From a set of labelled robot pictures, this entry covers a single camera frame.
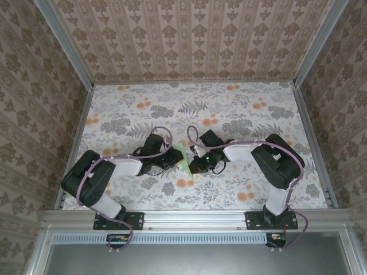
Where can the light green cloth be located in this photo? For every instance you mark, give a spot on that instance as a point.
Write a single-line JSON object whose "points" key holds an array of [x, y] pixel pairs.
{"points": [[187, 169]]}

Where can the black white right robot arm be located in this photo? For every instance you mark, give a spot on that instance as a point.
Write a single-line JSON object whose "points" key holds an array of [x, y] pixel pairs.
{"points": [[275, 163]]}

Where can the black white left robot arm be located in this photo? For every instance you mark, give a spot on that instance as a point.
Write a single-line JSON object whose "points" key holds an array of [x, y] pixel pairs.
{"points": [[86, 177]]}

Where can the floral table mat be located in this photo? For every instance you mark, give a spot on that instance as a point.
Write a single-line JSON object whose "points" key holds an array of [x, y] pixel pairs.
{"points": [[200, 194]]}

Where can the grey metal panel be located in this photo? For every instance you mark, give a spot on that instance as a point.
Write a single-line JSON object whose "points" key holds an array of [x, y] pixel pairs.
{"points": [[186, 260]]}

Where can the black controller board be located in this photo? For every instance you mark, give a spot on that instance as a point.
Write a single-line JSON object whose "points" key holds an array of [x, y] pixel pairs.
{"points": [[276, 239], [116, 239]]}

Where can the aluminium front rail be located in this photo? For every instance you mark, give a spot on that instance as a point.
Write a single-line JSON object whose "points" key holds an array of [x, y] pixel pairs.
{"points": [[195, 220]]}

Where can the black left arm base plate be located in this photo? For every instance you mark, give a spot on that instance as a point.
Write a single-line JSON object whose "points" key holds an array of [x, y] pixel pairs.
{"points": [[137, 220]]}

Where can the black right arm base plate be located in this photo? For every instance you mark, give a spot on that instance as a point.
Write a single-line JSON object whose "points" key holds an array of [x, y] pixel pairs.
{"points": [[252, 220]]}

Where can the aluminium back rail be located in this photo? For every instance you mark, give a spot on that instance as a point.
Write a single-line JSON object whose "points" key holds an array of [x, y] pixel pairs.
{"points": [[195, 82]]}

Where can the aluminium side rail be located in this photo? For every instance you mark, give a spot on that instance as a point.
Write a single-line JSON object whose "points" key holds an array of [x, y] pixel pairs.
{"points": [[305, 114], [83, 114]]}

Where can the aluminium frame post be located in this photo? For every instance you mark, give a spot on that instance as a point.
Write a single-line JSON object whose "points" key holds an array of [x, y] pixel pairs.
{"points": [[69, 46], [317, 46]]}

